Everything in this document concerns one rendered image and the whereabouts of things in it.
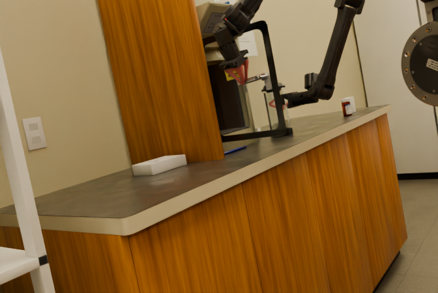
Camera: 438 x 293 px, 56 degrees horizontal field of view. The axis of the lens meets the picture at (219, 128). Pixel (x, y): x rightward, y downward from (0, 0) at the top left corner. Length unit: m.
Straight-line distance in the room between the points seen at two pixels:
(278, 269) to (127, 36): 1.06
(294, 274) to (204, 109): 0.66
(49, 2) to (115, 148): 0.63
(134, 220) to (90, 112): 0.90
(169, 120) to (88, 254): 0.71
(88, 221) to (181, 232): 0.23
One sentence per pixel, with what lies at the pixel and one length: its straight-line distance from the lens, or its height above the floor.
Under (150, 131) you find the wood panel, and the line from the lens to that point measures 1.70.
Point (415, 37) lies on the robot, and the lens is 1.13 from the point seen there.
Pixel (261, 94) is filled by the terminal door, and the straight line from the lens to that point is 1.45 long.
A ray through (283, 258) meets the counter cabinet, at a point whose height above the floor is 0.58.
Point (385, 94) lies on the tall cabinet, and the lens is 4.51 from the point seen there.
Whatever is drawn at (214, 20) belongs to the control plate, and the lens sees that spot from 1.63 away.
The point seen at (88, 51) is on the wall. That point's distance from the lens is 1.82.
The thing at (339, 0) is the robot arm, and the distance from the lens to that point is 1.73.
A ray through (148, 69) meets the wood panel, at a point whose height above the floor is 1.32.
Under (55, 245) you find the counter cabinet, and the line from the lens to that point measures 1.19.
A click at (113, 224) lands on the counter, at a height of 0.92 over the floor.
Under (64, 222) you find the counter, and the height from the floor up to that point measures 0.92.
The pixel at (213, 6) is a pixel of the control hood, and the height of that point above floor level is 1.49.
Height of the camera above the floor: 1.14
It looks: 4 degrees down
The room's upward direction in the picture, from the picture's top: 11 degrees counter-clockwise
